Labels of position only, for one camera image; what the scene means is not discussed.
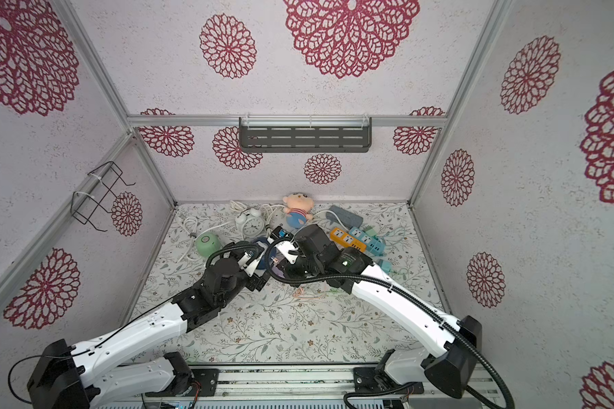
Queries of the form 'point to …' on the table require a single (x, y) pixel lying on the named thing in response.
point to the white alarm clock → (251, 224)
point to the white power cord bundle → (190, 223)
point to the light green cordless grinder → (207, 244)
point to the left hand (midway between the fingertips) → (259, 257)
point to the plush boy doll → (298, 210)
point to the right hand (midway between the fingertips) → (278, 262)
